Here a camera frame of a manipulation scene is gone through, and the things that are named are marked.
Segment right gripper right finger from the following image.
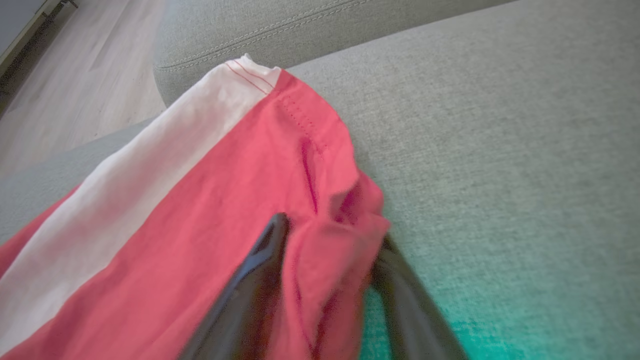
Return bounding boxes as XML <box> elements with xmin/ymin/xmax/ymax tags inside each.
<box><xmin>370</xmin><ymin>235</ymin><xmax>468</xmax><ymax>360</ymax></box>

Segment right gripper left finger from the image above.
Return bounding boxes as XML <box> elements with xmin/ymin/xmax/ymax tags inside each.
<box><xmin>177</xmin><ymin>212</ymin><xmax>291</xmax><ymax>360</ymax></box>

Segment red shorts with white stripe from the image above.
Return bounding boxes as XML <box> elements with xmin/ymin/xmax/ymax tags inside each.
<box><xmin>0</xmin><ymin>54</ymin><xmax>391</xmax><ymax>360</ymax></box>

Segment grey sofa seat cushion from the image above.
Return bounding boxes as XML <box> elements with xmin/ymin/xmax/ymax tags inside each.
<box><xmin>0</xmin><ymin>0</ymin><xmax>640</xmax><ymax>360</ymax></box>

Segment grey stitched sofa cushion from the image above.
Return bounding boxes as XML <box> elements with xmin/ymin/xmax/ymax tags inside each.
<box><xmin>152</xmin><ymin>0</ymin><xmax>516</xmax><ymax>107</ymax></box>

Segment pale skirting board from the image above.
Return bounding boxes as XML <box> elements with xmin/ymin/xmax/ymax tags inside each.
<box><xmin>0</xmin><ymin>0</ymin><xmax>78</xmax><ymax>76</ymax></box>

